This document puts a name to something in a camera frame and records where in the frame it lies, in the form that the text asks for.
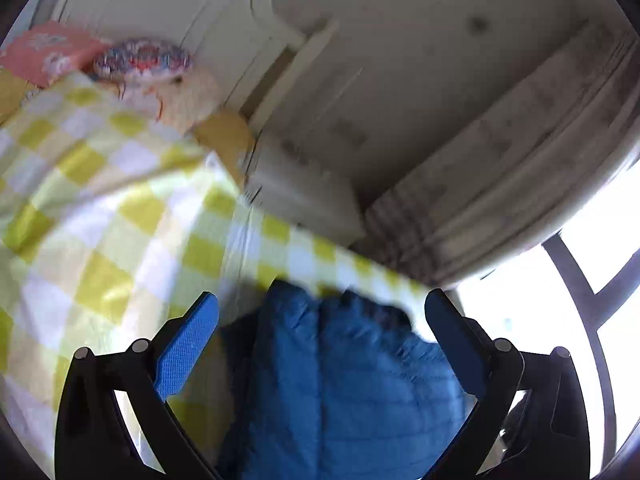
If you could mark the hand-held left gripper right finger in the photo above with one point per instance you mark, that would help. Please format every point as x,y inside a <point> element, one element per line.
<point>452,340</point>

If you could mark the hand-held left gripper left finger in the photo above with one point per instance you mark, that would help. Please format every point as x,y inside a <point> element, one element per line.
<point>187,345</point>

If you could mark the blue puffer jacket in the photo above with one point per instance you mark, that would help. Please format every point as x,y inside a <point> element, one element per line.
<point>340,385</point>

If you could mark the dark framed window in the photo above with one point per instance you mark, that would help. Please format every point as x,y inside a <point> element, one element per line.
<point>595,270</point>

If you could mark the yellow checked blanket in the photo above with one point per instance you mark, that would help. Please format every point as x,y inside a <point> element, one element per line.
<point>100,210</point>

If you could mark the printed beige curtain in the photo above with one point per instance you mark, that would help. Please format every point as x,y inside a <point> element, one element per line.
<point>510,170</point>

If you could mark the white nightstand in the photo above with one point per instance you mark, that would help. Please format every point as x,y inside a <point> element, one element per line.
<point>305,195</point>

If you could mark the yellow pillow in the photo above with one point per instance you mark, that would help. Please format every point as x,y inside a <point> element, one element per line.
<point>225,140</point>

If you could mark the beige pillow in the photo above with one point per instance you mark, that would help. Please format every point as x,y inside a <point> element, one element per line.
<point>190,97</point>

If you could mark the patterned round cushion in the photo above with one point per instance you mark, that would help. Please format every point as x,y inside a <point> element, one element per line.
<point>145,57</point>

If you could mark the pink pillow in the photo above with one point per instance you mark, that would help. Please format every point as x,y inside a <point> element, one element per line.
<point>50,52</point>

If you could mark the white headboard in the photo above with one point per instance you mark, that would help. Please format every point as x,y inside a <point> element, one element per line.
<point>240,15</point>

